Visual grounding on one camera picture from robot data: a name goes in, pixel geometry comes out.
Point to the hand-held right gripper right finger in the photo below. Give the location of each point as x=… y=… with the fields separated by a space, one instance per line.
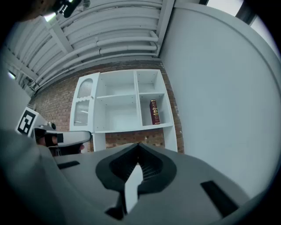
x=188 y=171

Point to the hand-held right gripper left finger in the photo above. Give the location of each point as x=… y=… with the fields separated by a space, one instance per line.
x=87 y=171

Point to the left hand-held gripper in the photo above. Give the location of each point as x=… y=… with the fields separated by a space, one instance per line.
x=26 y=123

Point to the dark red hardcover book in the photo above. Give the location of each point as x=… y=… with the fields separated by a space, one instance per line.
x=155 y=112

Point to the white shelf unit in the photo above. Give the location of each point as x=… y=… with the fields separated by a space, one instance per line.
x=118 y=109

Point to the white arched glass cabinet door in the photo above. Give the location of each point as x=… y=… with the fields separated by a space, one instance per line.
x=84 y=88

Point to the person's short-sleeved shirt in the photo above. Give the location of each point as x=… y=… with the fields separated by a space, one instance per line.
x=17 y=164

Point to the bright ceiling lamp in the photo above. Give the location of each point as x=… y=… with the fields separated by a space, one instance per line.
x=11 y=75

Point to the bundle of white ceiling pipes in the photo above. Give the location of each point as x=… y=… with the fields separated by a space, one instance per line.
x=109 y=41

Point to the person's head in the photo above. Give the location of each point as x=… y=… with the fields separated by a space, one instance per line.
x=37 y=8

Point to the black head camera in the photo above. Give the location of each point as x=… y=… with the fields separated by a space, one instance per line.
x=70 y=8

